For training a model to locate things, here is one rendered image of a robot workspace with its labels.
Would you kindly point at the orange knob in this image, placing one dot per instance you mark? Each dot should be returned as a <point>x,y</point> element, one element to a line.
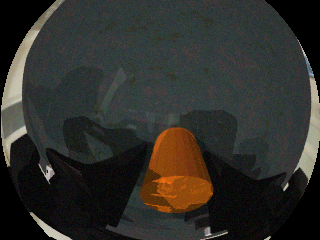
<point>177,179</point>

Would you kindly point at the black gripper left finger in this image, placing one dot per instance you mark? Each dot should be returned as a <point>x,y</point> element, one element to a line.
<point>108,183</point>

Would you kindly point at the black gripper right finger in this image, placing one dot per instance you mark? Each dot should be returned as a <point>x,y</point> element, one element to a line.
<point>233,192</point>

